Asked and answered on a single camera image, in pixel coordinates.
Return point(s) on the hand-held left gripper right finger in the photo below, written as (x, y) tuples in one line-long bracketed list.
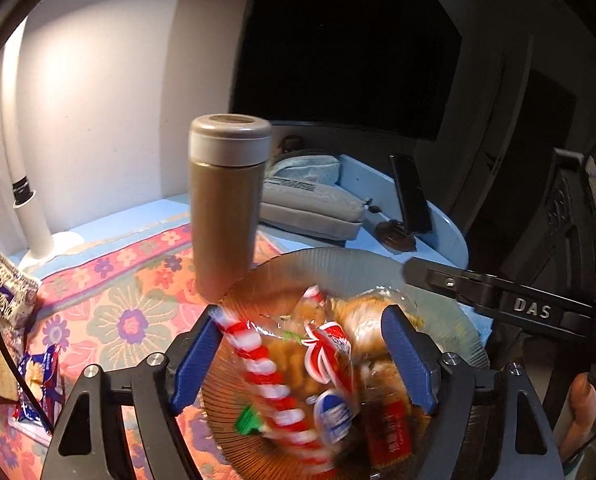
[(408, 360)]

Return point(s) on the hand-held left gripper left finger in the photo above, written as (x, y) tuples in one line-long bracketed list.
[(198, 360)]

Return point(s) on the floral woven cloth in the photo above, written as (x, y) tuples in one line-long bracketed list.
[(128, 300)]

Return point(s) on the person's right hand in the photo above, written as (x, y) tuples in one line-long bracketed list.
[(583, 415)]

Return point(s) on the white desk lamp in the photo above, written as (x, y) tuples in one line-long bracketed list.
[(33, 220)]

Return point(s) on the red snack packet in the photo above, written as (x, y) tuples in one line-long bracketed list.
[(390, 435)]

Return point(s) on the red-white striped bread packet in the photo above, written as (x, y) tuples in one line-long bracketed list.
[(258, 360)]

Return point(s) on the light blue cloth pouch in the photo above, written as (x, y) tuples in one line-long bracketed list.
[(308, 170)]

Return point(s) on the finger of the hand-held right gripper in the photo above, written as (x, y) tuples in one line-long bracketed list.
[(478, 290), (590, 220)]

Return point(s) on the silver snack packet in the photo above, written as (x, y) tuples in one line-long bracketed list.
[(10, 285)]

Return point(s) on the dark monitor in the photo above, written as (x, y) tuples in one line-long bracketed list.
[(343, 50)]

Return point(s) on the black smartphone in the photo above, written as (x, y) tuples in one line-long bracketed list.
[(412, 195)]

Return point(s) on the grey pencil case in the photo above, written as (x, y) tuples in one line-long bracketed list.
[(313, 210)]

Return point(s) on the dark blue cracker packet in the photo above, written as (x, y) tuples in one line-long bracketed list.
[(40, 385)]

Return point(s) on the green and white snack packet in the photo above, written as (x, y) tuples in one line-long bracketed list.
[(248, 420)]

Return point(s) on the clear rice cake bag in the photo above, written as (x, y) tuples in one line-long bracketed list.
[(363, 325)]

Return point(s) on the beige thermos bottle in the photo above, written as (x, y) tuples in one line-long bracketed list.
[(223, 210)]

